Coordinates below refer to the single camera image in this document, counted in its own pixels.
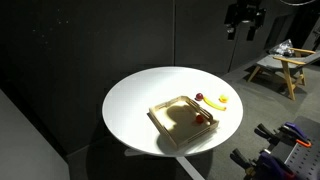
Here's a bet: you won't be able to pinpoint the perforated metal breadboard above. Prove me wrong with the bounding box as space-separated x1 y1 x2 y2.
269 115 320 180

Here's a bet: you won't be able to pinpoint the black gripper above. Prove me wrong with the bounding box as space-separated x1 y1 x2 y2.
224 0 268 42

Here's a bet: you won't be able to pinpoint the light wooden tray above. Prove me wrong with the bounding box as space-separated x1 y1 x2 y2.
148 95 220 150

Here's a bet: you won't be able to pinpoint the black clamp purple orange handles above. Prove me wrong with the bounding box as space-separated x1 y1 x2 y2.
254 121 313 150

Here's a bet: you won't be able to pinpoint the crumpled clear plastic bag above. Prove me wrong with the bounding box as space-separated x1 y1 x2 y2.
269 39 296 57

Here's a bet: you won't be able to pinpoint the white board panel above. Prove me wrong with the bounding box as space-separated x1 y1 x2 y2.
0 89 71 180

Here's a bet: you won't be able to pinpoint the yellow toy banana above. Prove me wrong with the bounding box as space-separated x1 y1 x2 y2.
203 96 228 112

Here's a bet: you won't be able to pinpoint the wooden armchair grey cushion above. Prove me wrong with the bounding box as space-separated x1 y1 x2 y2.
247 47 320 101

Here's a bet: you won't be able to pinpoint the white table base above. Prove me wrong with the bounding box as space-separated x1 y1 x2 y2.
124 148 206 180

